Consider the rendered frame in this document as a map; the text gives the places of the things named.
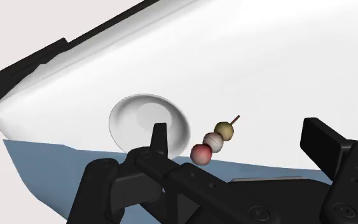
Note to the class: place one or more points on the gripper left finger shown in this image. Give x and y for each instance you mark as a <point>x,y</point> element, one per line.
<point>194,181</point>

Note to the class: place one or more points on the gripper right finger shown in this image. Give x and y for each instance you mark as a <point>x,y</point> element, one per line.
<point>349,173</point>

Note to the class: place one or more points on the three-coloured dumpling skewer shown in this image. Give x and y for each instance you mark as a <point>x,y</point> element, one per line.
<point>201,154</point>

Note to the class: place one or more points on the white round bowl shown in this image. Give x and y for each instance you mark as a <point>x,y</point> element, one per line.
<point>135,119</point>

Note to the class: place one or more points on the white furniture with blue side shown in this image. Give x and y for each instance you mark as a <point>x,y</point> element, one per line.
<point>259,68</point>

